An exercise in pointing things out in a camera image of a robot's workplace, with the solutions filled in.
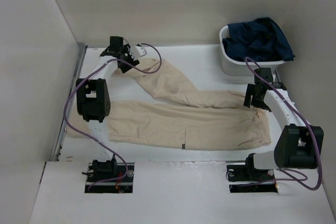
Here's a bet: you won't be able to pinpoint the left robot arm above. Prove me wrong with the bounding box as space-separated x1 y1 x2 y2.
76 36 146 182

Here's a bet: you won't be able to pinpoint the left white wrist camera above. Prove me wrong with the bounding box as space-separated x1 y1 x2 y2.
130 44 147 60

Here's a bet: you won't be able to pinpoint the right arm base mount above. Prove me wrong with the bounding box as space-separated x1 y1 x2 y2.
226 163 278 193

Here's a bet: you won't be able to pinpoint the beige trousers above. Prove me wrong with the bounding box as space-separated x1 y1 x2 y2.
64 56 272 152

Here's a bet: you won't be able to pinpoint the white plastic basket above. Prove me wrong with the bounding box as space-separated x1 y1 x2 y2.
219 25 285 76

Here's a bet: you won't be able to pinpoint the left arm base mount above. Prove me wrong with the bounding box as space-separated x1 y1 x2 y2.
82 158 135 194

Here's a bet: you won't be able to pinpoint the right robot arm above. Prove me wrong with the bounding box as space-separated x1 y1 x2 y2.
243 68 324 180

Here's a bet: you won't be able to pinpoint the navy blue trousers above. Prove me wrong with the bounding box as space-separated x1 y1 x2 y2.
222 17 295 62

